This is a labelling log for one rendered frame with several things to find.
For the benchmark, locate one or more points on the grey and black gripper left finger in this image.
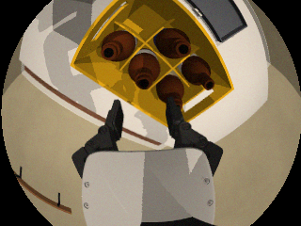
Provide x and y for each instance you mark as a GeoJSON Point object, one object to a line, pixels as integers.
{"type": "Point", "coordinates": [105, 140]}

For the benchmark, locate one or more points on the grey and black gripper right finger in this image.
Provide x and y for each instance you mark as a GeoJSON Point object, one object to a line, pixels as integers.
{"type": "Point", "coordinates": [185, 136]}

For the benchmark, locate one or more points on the yellow crate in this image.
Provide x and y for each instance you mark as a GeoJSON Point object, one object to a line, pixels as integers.
{"type": "Point", "coordinates": [144, 17]}

